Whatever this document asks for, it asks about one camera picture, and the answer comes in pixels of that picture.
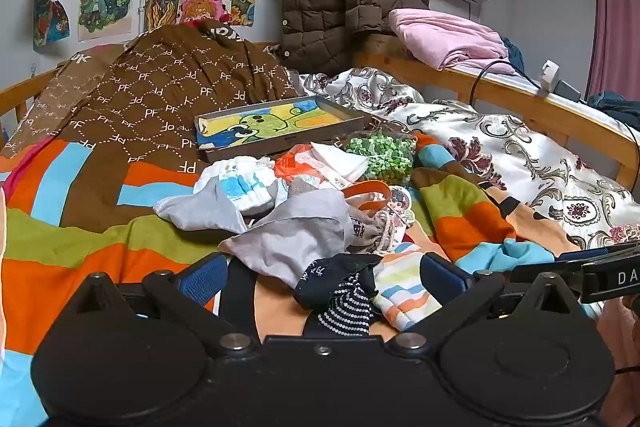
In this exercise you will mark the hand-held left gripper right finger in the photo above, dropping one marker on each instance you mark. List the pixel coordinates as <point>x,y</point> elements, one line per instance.
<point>445,279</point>

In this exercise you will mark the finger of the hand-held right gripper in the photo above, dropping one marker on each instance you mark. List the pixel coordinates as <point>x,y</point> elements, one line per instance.
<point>595,252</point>
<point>550,271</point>

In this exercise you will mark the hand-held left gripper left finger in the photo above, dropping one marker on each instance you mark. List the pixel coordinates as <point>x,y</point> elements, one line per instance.
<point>202,279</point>

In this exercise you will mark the pastel striped sock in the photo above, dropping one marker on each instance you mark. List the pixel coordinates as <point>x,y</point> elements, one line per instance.
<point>400,287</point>

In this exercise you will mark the grey-brown knit sock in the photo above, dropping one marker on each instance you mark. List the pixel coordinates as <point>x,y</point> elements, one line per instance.
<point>370,232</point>

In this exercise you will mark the white blue baby sock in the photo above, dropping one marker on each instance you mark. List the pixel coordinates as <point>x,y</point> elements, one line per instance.
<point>240,197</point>

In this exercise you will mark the orange ribbed sock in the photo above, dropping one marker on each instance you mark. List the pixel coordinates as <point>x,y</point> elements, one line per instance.
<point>365,188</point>

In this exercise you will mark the metal tray with painted drawing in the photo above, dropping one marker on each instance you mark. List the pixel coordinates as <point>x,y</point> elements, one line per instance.
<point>280,122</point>

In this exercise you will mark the light grey cloth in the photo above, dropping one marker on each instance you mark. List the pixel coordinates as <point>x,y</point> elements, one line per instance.
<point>200,212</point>

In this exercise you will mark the cartoon figure card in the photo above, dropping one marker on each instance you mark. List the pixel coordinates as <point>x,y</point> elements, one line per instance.
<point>398,207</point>

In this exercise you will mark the large grey cloth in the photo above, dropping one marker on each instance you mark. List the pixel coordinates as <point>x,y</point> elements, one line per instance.
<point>295,237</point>

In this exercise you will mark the navy dotted sock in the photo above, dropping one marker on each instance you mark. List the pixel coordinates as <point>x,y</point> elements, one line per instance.
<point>345,302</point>

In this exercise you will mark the white floral satin quilt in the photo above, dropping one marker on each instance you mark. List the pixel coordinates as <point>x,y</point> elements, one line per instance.
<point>525,157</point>

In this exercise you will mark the colourful striped bedsheet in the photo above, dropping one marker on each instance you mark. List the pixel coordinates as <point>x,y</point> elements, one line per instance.
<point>75,257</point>

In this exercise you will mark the green white patterned cloth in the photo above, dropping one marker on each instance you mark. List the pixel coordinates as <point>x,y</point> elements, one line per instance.
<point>382,157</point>

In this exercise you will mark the orange white cloth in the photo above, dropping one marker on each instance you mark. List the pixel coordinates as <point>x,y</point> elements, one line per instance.
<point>292,164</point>

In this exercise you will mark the dark teal cloth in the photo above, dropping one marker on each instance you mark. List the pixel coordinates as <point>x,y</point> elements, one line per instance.
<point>615,104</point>

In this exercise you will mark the white cloth with label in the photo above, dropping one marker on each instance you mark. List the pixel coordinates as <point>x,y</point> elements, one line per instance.
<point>340,162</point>

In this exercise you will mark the grey power adapter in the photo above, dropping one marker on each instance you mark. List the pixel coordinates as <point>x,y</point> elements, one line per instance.
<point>567,91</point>

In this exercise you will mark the white charger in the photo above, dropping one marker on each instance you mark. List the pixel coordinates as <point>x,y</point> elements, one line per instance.
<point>550,74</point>

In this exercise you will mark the brown letter-printed jacket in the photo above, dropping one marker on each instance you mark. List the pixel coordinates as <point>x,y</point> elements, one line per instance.
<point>150,97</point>

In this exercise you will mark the pink curtain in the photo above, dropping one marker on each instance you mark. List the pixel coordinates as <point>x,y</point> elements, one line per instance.
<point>617,37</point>

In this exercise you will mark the dark blue cloth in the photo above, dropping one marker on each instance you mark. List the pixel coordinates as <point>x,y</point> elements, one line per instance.
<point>512,52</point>

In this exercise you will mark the pink folded blanket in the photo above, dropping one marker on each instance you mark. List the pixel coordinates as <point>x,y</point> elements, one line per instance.
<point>450,37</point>

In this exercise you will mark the wooden bed frame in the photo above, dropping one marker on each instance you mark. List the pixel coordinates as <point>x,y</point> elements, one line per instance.
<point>525,99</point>

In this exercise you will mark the pink blond character wall poster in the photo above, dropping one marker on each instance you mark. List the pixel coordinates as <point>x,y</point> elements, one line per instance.
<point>205,4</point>

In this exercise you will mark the green animal wall poster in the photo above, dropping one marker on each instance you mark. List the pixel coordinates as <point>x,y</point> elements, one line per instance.
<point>243,4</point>

